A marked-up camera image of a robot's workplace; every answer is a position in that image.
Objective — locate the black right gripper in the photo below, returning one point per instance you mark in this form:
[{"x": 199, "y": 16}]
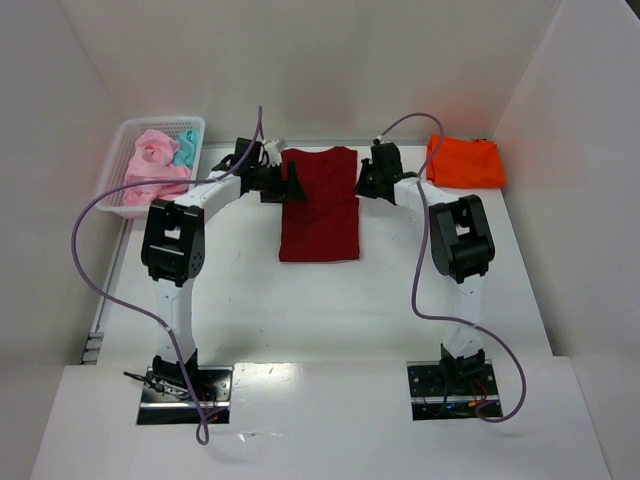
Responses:
[{"x": 370, "y": 178}]

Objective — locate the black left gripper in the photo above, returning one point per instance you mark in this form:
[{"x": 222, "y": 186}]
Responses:
[{"x": 284, "y": 181}]

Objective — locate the dark red t shirt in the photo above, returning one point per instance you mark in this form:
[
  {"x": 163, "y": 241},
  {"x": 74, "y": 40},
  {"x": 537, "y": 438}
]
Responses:
[{"x": 324, "y": 227}]

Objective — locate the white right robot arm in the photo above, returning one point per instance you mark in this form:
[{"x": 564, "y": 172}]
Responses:
[{"x": 458, "y": 239}]

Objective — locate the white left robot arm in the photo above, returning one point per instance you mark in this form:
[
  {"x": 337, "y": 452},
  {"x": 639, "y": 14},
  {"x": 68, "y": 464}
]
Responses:
[{"x": 173, "y": 249}]

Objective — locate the teal t shirt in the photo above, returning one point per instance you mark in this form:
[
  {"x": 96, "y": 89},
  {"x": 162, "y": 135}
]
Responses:
[{"x": 188, "y": 142}]

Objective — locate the orange folded t shirt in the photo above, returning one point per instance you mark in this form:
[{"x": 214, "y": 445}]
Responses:
[{"x": 462, "y": 164}]

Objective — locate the pink t shirt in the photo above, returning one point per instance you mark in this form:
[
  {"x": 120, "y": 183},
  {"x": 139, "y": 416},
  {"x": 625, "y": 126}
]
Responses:
[{"x": 152, "y": 160}]

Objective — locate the white plastic laundry basket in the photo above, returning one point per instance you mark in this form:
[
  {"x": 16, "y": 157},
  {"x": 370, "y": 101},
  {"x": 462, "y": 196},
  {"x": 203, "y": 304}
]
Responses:
[{"x": 122, "y": 150}]

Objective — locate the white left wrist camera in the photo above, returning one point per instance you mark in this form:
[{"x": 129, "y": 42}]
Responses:
[{"x": 273, "y": 151}]

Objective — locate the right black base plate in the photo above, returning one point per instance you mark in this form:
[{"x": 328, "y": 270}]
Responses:
[{"x": 431, "y": 399}]

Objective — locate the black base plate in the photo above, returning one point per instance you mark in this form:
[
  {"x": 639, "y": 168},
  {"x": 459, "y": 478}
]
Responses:
[
  {"x": 164, "y": 403},
  {"x": 431, "y": 399}
]

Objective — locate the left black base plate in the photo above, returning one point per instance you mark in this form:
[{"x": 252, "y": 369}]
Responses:
[{"x": 164, "y": 403}]

